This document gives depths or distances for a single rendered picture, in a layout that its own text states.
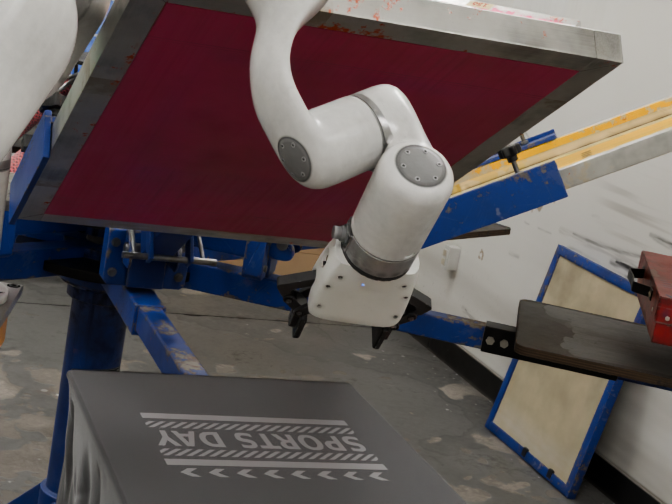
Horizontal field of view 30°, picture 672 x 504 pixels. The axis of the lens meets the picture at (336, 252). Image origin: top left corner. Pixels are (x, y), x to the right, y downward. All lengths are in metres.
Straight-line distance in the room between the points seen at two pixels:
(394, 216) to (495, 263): 4.07
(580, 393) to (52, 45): 3.60
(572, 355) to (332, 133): 1.34
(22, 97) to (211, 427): 0.84
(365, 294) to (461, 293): 4.19
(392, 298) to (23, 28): 0.51
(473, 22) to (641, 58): 3.11
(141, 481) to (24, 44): 0.71
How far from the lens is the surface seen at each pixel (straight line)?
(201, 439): 1.67
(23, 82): 0.96
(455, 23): 1.43
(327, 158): 1.15
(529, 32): 1.48
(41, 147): 1.75
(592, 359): 2.44
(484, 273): 5.30
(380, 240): 1.20
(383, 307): 1.30
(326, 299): 1.29
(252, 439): 1.70
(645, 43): 4.54
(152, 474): 1.55
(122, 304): 2.43
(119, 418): 1.70
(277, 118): 1.17
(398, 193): 1.15
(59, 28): 0.98
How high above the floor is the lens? 1.57
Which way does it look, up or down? 12 degrees down
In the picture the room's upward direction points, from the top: 11 degrees clockwise
